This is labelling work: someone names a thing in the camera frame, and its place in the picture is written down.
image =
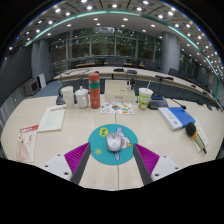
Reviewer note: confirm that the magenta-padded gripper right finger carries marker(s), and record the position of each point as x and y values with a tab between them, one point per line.
150	161

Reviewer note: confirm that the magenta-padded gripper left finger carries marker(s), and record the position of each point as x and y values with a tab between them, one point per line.
75	160

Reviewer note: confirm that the silver grey computer mouse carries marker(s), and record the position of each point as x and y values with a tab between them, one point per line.
113	142

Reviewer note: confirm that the round teal printed mouse pad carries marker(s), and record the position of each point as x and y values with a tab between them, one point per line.
98	143

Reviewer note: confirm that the cream printed card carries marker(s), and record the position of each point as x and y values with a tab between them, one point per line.
51	118

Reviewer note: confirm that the red and white leaflet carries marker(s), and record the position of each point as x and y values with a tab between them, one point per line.
26	143

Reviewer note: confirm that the handheld microphone with black foam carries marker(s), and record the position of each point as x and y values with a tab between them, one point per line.
190	129

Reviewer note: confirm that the blue and white book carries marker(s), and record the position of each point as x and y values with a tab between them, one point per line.
180	116

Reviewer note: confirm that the pale cream booklet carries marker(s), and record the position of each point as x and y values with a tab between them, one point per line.
202	133

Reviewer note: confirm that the white lidded ceramic mug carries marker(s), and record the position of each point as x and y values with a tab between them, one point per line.
82	99

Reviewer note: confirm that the white paper cup stack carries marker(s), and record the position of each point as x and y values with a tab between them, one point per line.
68	98

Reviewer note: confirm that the colourful sticker sheet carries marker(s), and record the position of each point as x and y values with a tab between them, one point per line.
116	108

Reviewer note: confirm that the printed paper cup with straw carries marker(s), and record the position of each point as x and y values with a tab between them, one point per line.
145	98

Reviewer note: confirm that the red bottle with green band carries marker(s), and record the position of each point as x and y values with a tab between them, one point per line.
94	95

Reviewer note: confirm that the white cardboard box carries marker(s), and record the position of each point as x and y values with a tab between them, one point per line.
118	93

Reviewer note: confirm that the white boxy appliance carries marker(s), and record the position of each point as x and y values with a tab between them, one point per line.
31	87

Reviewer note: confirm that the dark conference chairs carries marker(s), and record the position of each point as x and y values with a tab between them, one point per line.
116	62

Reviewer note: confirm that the ceiling spot lights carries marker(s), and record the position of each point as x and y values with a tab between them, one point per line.
125	19

